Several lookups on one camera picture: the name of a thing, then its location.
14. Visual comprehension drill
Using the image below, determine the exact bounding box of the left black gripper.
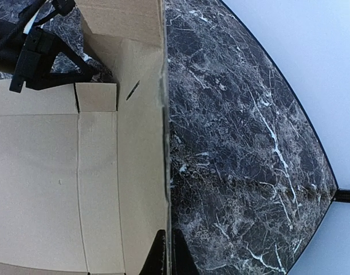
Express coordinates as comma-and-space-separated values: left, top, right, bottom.
9, 27, 95, 92

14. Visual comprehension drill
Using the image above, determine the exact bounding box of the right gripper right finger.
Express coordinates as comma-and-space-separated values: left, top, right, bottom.
171, 229, 199, 275

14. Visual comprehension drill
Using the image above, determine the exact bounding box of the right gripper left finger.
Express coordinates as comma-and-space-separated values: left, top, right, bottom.
140, 229, 167, 275

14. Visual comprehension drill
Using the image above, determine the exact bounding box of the brown cardboard box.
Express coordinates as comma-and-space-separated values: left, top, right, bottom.
0, 1, 170, 274

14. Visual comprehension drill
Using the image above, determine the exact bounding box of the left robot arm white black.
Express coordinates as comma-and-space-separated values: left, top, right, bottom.
0, 1, 96, 93

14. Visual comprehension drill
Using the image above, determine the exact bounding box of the right black frame post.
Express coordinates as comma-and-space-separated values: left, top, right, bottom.
333, 189, 350, 203

